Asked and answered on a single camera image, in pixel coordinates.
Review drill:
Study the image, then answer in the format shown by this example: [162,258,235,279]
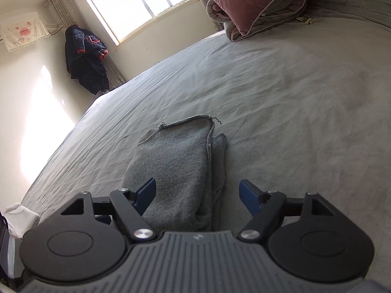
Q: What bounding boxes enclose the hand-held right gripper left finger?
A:
[60,178,157,243]

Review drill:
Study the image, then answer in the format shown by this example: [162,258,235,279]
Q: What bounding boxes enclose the large pink pillow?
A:
[189,0,303,36]

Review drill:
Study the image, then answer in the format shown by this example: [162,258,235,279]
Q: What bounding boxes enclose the window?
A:
[79,0,202,45]

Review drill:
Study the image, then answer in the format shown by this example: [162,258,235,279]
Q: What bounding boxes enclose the black wall cable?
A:
[43,21,62,35]

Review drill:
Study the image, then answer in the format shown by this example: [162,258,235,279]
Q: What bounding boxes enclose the grey bed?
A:
[20,17,391,281]

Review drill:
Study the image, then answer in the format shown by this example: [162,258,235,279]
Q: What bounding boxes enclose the grey knit patterned sweater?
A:
[121,115,228,232]

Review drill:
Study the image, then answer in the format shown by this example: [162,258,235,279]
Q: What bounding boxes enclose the folded grey quilt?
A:
[206,0,309,42]

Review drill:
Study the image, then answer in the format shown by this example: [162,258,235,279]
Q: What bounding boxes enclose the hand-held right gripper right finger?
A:
[239,179,338,243]

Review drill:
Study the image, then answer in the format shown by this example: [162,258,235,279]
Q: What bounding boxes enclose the white folded cloth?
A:
[3,203,40,239]

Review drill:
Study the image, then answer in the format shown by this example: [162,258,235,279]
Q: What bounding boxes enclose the white pink-print wall hanging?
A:
[0,11,49,52]

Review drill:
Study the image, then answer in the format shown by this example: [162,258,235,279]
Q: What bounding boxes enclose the dark blue hanging jacket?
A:
[64,25,110,96]

